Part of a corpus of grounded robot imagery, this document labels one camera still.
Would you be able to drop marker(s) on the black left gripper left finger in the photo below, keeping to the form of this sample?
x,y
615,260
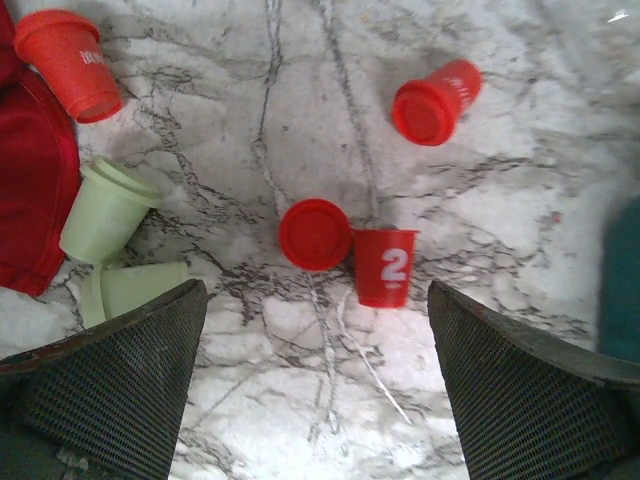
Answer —
x,y
114,394

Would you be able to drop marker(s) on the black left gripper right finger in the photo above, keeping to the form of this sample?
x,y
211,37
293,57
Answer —
x,y
528,405

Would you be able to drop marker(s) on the teal storage basket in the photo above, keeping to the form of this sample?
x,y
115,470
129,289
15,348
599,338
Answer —
x,y
618,324

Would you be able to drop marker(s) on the red coffee capsule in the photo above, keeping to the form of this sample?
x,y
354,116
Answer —
x,y
64,47
383,266
426,111
315,234

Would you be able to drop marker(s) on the red cloth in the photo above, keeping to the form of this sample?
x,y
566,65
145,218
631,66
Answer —
x,y
39,173

